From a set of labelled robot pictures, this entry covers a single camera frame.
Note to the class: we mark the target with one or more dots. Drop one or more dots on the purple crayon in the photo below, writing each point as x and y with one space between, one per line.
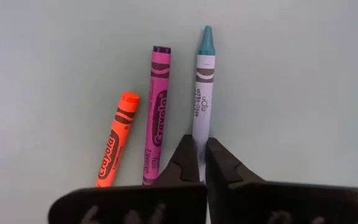
158 109

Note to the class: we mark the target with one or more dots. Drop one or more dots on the blue crayon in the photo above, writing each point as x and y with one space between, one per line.
205 93

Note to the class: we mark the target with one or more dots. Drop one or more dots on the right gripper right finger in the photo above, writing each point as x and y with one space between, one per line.
259 202

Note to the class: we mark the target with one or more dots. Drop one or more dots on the teal table mat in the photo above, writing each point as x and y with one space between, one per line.
291 93

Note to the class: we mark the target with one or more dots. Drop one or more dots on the orange crayon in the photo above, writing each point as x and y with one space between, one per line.
117 143

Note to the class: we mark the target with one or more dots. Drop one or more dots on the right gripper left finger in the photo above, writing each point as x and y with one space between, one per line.
135 205

